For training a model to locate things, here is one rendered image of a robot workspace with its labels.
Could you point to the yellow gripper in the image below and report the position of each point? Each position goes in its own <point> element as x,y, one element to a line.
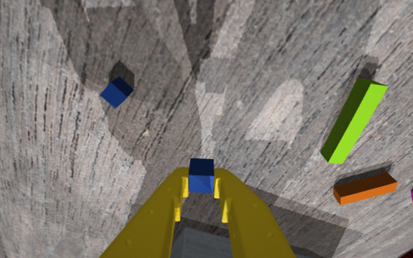
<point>253,230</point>

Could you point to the blue cube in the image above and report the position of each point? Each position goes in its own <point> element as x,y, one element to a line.
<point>201,175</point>
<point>116,92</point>

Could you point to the orange rectangular block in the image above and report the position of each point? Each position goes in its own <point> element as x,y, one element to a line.
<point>364,188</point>

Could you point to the lime green rod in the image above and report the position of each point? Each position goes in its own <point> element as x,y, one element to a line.
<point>359,107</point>

